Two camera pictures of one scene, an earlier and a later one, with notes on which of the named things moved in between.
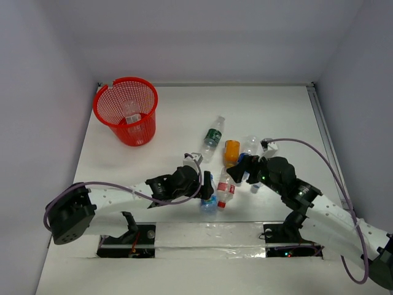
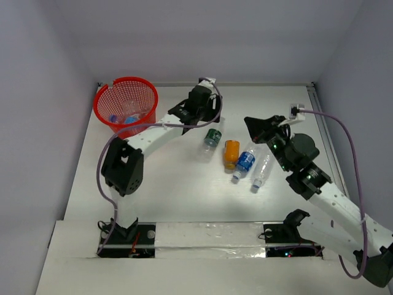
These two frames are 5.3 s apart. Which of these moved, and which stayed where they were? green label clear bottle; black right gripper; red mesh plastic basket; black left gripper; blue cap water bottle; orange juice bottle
Moved: blue cap water bottle; black right gripper; black left gripper
Stayed: green label clear bottle; red mesh plastic basket; orange juice bottle
